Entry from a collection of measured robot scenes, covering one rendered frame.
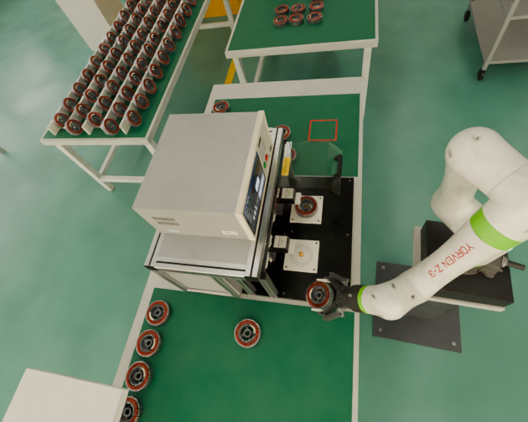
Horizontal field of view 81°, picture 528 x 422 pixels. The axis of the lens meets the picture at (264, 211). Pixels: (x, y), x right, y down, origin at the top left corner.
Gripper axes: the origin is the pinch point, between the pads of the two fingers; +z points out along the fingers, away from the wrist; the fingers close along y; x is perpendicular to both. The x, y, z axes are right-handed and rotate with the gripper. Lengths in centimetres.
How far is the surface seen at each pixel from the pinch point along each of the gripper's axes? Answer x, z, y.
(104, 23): 183, 276, 277
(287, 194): 17.6, 12.2, 40.9
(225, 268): 41.6, 0.4, -0.5
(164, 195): 69, 0, 17
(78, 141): 125, 135, 71
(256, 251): 33.9, -5.0, 7.5
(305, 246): 2.0, 13.8, 21.0
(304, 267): 1.6, 11.8, 11.2
